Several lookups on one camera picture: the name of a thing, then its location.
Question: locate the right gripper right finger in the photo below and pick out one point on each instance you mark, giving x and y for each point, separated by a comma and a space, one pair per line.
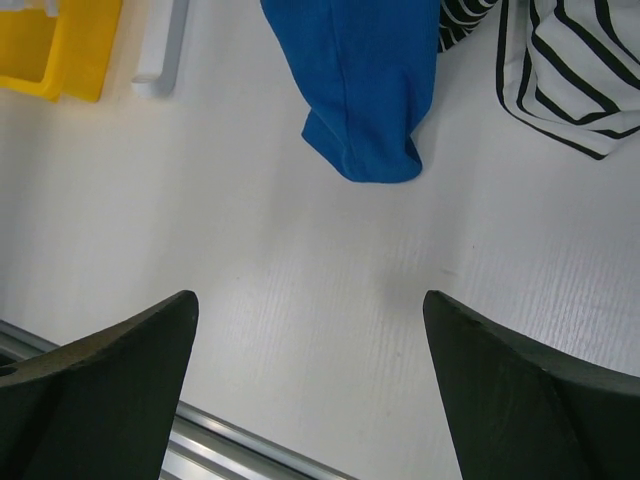
519, 409

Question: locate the blue tank top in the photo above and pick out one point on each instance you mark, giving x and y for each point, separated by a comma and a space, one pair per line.
367, 71

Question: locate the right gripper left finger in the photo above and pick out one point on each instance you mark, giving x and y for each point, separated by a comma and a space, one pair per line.
101, 407

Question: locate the clothes rack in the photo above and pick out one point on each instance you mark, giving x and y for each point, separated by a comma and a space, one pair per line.
160, 53

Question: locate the white striped tank top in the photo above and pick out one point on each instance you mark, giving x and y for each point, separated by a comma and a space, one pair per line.
570, 71

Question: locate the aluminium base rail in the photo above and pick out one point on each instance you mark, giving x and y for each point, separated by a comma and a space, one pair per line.
203, 446

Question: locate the dark striped tank top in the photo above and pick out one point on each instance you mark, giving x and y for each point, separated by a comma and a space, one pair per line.
458, 19

